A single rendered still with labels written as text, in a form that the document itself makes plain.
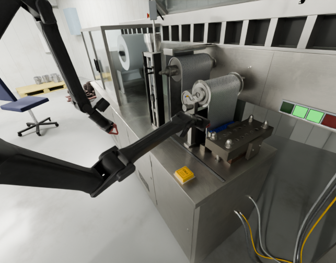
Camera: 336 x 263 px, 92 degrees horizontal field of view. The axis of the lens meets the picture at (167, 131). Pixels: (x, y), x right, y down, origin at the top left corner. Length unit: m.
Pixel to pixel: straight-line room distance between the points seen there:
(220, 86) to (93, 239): 1.64
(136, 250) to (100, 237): 0.36
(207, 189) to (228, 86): 0.55
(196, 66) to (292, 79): 0.50
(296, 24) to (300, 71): 0.23
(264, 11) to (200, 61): 0.38
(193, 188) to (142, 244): 0.99
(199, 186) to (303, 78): 0.70
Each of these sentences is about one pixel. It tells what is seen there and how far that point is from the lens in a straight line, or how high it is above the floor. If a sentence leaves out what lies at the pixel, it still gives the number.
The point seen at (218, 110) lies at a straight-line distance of 0.98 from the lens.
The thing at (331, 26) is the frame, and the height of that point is 1.53.
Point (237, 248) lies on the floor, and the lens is 1.74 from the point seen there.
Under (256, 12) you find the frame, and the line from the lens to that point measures 1.11.
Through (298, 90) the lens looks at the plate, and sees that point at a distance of 1.01.
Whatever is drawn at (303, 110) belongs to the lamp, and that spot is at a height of 1.20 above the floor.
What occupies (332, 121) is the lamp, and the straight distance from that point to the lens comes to 1.00.
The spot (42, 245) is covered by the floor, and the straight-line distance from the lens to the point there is 2.06.
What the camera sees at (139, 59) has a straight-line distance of 1.75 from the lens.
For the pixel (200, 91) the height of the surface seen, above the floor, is 1.28.
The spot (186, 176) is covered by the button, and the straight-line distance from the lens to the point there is 0.85.
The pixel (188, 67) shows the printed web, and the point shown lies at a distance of 1.05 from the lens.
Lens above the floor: 1.56
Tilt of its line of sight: 33 degrees down
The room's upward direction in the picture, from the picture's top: 3 degrees counter-clockwise
